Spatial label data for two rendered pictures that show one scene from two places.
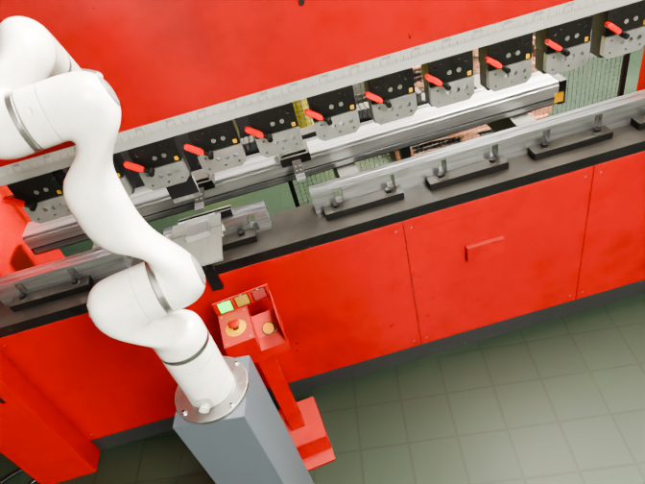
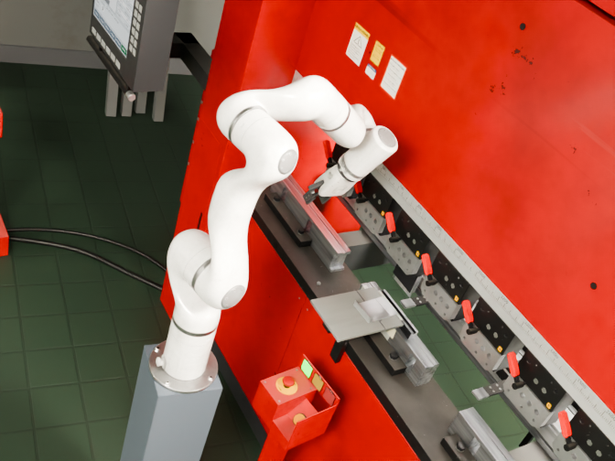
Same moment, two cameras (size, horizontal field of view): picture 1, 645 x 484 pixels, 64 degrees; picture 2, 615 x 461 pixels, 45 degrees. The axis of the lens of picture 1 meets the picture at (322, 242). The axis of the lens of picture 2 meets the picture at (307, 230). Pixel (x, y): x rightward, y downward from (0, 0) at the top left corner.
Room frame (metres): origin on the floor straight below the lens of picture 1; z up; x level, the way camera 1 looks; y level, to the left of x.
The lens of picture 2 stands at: (0.06, -0.79, 2.59)
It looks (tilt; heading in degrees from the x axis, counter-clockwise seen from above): 36 degrees down; 48
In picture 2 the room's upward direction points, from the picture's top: 20 degrees clockwise
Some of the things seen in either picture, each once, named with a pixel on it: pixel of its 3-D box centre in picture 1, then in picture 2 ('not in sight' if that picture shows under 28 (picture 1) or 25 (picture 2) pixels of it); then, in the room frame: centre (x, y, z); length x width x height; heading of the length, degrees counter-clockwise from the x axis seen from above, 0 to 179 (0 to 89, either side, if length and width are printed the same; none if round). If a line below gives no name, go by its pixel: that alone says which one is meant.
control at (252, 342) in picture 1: (250, 326); (295, 402); (1.24, 0.31, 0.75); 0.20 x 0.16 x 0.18; 96
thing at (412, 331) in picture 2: (205, 217); (396, 314); (1.61, 0.39, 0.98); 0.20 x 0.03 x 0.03; 90
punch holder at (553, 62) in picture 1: (561, 42); not in sight; (1.61, -0.96, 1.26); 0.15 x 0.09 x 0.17; 90
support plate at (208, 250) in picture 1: (196, 242); (357, 313); (1.46, 0.42, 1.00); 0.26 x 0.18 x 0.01; 0
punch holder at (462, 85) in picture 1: (447, 76); not in sight; (1.61, -0.56, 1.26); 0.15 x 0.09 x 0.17; 90
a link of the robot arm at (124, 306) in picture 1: (148, 315); (197, 278); (0.82, 0.40, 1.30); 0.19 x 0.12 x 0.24; 101
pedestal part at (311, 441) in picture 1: (301, 435); not in sight; (1.21, 0.31, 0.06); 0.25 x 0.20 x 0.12; 6
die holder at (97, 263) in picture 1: (63, 273); (307, 219); (1.61, 0.97, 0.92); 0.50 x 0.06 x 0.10; 90
